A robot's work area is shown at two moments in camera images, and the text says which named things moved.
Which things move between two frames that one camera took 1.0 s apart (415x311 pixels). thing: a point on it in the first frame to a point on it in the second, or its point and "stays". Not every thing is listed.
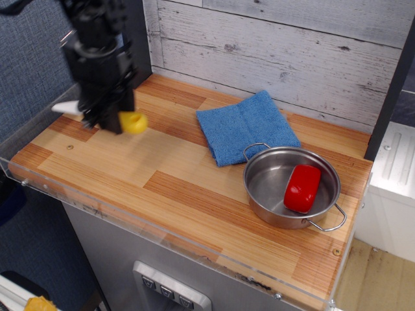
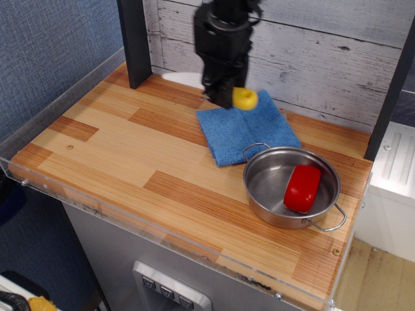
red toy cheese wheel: [302, 185] stays
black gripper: [105, 64] to [222, 39]
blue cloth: [228, 129] stays
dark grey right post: [391, 100] stays
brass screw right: [336, 252] stays
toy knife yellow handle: [133, 122] to [244, 98]
